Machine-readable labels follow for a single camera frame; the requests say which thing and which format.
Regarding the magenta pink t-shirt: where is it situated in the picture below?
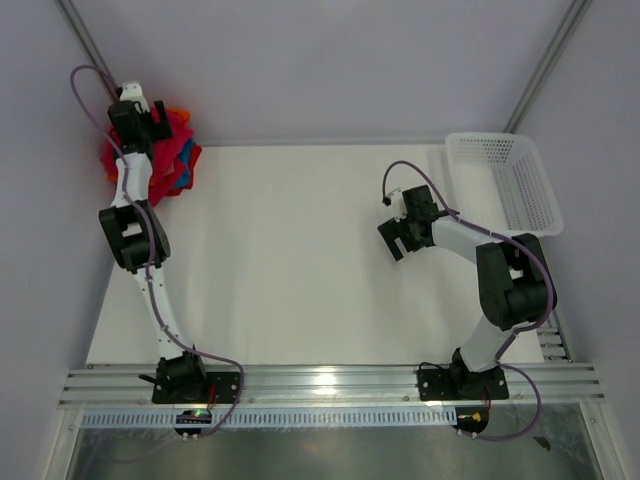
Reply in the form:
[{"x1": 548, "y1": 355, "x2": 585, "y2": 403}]
[{"x1": 98, "y1": 109, "x2": 197, "y2": 206}]

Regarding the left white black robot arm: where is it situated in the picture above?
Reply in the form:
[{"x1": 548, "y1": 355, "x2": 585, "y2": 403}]
[{"x1": 99, "y1": 99, "x2": 210, "y2": 404}]

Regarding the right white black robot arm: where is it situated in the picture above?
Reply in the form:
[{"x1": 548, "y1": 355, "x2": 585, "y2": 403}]
[{"x1": 377, "y1": 186, "x2": 556, "y2": 401}]

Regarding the orange folded t-shirt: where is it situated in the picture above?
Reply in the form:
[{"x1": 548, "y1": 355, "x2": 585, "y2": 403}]
[{"x1": 167, "y1": 108, "x2": 191, "y2": 124}]

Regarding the blue t-shirt in pile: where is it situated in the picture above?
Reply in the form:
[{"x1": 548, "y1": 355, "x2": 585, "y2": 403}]
[{"x1": 175, "y1": 138, "x2": 195, "y2": 188}]

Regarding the red t-shirt at bottom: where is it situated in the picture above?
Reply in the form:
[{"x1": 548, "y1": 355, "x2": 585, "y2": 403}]
[{"x1": 166, "y1": 143, "x2": 202, "y2": 196}]

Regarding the white perforated plastic basket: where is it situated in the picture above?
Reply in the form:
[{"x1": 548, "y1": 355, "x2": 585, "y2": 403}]
[{"x1": 445, "y1": 132, "x2": 564, "y2": 238}]

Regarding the right controller board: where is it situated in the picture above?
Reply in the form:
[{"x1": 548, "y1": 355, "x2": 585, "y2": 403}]
[{"x1": 453, "y1": 407, "x2": 490, "y2": 438}]

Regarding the controller board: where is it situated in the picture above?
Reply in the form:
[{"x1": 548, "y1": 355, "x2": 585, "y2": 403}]
[
  {"x1": 453, "y1": 407, "x2": 490, "y2": 438},
  {"x1": 174, "y1": 409, "x2": 212, "y2": 437}
]

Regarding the left controller board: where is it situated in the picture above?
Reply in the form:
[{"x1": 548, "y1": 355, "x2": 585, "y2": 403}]
[{"x1": 174, "y1": 409, "x2": 212, "y2": 437}]

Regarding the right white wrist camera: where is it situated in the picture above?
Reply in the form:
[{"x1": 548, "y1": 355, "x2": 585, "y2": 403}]
[{"x1": 382, "y1": 188, "x2": 403, "y2": 207}]

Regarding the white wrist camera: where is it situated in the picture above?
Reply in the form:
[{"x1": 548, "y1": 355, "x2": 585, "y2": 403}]
[
  {"x1": 382, "y1": 188, "x2": 403, "y2": 207},
  {"x1": 119, "y1": 81, "x2": 150, "y2": 113}
]

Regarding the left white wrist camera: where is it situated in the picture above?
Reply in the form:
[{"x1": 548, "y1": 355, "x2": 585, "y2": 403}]
[{"x1": 119, "y1": 81, "x2": 150, "y2": 113}]

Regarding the left corner metal post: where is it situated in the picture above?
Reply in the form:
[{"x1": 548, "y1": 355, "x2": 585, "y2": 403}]
[{"x1": 53, "y1": 0, "x2": 118, "y2": 112}]

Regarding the corner metal post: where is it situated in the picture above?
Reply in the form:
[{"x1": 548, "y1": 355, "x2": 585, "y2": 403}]
[
  {"x1": 53, "y1": 0, "x2": 118, "y2": 112},
  {"x1": 503, "y1": 0, "x2": 593, "y2": 134}
]

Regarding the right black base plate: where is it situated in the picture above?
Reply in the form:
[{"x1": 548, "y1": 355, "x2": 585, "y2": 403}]
[{"x1": 416, "y1": 367, "x2": 510, "y2": 401}]

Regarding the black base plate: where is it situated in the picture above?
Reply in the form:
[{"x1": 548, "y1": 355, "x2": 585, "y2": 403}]
[
  {"x1": 151, "y1": 371, "x2": 240, "y2": 405},
  {"x1": 416, "y1": 367, "x2": 510, "y2": 401}
]

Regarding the slotted grey cable duct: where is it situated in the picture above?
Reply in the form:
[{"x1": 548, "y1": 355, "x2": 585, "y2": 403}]
[{"x1": 81, "y1": 406, "x2": 455, "y2": 429}]

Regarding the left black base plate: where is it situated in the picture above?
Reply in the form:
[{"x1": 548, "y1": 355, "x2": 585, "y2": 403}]
[{"x1": 151, "y1": 371, "x2": 240, "y2": 405}]

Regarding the right corner metal post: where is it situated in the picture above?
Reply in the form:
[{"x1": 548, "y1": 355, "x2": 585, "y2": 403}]
[{"x1": 503, "y1": 0, "x2": 593, "y2": 134}]

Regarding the aluminium front rail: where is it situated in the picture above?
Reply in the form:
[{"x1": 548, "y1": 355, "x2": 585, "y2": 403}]
[{"x1": 58, "y1": 363, "x2": 605, "y2": 409}]

